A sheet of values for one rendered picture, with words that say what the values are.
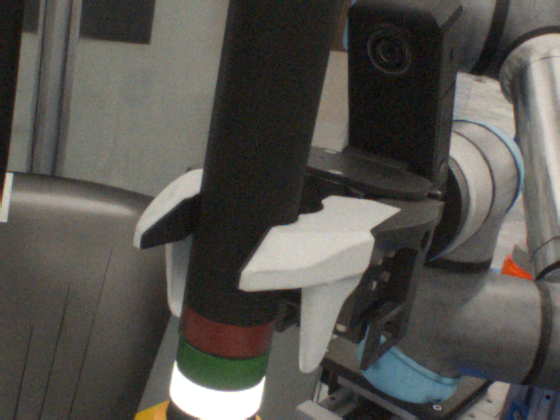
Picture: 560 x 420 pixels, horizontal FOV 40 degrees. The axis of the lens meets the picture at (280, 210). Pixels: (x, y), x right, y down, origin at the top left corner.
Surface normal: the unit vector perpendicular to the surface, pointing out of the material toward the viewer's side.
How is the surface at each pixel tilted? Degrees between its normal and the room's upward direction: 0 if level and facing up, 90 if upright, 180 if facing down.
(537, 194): 73
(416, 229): 89
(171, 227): 90
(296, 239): 41
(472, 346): 94
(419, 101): 117
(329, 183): 89
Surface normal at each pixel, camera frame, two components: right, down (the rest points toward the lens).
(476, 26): -0.07, 0.42
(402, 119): -0.52, 0.58
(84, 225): 0.25, -0.55
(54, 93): 0.76, 0.33
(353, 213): 0.18, -0.94
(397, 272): -0.48, 0.16
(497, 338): -0.01, 0.11
